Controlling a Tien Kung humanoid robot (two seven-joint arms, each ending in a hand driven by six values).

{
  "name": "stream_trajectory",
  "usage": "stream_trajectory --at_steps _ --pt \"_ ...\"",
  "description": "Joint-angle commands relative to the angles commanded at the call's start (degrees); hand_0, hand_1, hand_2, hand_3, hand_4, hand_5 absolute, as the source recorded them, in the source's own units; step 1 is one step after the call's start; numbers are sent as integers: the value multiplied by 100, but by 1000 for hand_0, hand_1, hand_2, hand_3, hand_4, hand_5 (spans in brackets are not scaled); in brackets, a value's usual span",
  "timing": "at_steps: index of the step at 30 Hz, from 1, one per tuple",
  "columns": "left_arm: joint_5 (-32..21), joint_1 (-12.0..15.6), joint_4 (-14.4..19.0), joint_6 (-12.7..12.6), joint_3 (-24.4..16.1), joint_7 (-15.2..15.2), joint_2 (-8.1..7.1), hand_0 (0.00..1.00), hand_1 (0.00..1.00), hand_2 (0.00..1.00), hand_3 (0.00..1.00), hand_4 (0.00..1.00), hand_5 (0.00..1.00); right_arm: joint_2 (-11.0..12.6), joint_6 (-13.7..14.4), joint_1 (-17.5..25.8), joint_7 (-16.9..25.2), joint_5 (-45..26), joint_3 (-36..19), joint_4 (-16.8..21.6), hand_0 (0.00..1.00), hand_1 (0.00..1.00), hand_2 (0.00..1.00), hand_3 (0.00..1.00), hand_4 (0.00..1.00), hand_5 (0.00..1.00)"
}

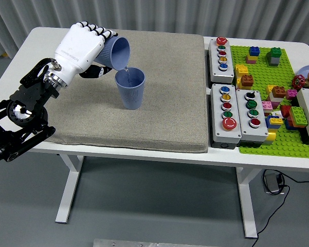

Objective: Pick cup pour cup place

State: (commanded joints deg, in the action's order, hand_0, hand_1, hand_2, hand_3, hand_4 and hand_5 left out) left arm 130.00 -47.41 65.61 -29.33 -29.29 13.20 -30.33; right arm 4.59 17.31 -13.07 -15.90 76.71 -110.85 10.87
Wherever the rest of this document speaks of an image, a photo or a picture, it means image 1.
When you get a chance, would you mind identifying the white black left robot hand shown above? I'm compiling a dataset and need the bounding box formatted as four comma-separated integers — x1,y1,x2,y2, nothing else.
52,21,118,87

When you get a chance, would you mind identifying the blue ribbed plastic cup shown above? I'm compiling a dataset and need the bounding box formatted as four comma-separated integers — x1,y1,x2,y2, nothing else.
94,37,131,72
115,66,146,111

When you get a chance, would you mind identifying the grey pleated curtain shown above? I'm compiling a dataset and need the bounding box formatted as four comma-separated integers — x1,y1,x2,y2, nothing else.
0,0,309,56

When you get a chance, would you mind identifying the grey-brown fabric mat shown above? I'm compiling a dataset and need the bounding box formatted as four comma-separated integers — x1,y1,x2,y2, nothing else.
46,27,209,154

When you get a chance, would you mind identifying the white table leg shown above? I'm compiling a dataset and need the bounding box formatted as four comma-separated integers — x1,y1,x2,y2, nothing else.
235,166,258,239
55,154,84,224

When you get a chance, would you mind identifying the five-button control box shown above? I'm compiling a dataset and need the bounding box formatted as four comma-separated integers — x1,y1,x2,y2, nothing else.
210,83,242,149
208,37,235,84

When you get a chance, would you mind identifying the brown toy brick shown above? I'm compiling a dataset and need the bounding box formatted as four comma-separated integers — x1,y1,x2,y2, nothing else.
240,74,255,87

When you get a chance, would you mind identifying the blue yellow pink brick stack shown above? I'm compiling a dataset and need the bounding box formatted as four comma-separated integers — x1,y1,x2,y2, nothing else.
245,46,261,65

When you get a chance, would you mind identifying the green toy brick baseplate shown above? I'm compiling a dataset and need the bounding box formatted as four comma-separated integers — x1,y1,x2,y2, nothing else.
230,45,309,158

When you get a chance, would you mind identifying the green grey brick stack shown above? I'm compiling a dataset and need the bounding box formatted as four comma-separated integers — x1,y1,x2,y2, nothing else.
265,47,282,67

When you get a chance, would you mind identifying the brown white yellow brick stack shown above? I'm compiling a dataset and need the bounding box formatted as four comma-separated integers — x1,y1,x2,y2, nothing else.
265,84,286,103

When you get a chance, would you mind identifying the yellow toy brick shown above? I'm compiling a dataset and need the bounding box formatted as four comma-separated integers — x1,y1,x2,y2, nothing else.
265,128,277,145

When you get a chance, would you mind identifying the red toy brick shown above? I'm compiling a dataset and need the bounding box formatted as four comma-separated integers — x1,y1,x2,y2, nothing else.
280,104,292,119

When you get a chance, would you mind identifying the pink toy brick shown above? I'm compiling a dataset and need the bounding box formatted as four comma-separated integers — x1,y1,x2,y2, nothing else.
285,89,298,101

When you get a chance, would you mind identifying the red valve handwheel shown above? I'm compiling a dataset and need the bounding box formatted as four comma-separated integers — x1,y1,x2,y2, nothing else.
291,74,306,90

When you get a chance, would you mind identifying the light blue plate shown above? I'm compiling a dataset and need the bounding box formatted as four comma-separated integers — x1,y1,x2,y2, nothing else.
297,65,309,78

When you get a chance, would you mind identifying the green orange brick stack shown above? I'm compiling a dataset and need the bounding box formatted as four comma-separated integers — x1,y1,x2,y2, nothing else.
284,106,309,131

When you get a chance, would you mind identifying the grey button control box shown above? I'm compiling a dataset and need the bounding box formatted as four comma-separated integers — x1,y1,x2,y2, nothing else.
295,88,309,145

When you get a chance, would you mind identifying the grey power adapter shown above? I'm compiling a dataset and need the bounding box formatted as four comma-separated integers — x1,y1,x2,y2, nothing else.
262,172,284,196

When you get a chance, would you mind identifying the four-button box with switch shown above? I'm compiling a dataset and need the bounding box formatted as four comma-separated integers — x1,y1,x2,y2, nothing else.
235,89,269,148

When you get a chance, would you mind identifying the black power cable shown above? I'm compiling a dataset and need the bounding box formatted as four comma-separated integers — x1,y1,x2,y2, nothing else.
251,169,309,247

